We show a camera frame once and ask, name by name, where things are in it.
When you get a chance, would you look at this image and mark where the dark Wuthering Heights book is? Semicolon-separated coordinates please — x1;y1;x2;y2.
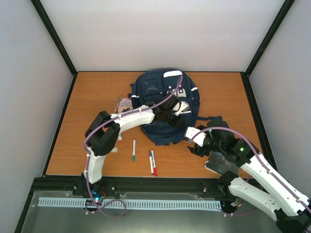
205;151;239;175

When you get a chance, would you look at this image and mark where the black frame post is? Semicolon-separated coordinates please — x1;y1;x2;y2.
30;0;78;76
244;0;296;76

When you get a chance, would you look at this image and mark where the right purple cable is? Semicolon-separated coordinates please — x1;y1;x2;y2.
191;127;311;216

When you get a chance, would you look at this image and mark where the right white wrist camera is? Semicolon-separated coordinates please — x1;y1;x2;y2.
184;127;206;147

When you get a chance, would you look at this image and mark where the teal tip white marker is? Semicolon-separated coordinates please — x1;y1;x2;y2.
132;139;136;162

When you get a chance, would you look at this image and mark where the black frame post left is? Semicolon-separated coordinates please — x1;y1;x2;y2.
30;0;78;76

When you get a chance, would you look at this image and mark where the pink Taming of Shrew book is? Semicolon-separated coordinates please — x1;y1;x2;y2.
114;98;133;114

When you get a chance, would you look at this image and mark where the navy blue student backpack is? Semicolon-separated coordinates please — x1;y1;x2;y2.
128;68;214;146

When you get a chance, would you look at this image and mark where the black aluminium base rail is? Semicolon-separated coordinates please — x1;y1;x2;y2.
31;176;234;200

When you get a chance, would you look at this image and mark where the blue purple marker pen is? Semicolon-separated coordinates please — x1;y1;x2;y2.
149;151;154;175

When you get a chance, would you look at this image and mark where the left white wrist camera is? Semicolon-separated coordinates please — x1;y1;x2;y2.
173;101;191;116

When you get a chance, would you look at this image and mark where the light blue cable duct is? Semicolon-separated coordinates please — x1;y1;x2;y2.
37;197;221;212

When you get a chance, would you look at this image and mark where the black frame post right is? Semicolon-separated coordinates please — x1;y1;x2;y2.
244;0;296;76

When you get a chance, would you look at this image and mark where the red marker pen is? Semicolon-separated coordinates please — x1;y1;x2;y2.
151;150;158;176

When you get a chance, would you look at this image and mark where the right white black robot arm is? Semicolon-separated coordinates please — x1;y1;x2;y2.
184;121;311;233

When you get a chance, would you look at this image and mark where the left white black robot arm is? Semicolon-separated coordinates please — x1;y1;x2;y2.
83;94;189;196

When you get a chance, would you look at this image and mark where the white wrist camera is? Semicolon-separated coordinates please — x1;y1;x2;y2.
184;127;206;147
173;101;191;116

